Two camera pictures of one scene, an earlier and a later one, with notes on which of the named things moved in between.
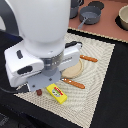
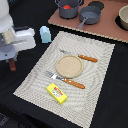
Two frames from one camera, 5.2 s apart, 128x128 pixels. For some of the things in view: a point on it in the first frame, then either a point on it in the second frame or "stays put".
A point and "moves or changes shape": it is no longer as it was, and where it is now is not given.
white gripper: x=28 y=69 to x=12 y=42
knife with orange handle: x=89 y=58 stays put
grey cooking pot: x=74 y=8 stays put
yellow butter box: x=57 y=93 stays put
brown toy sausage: x=39 y=92 moves or changes shape
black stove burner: x=97 y=4 stays put
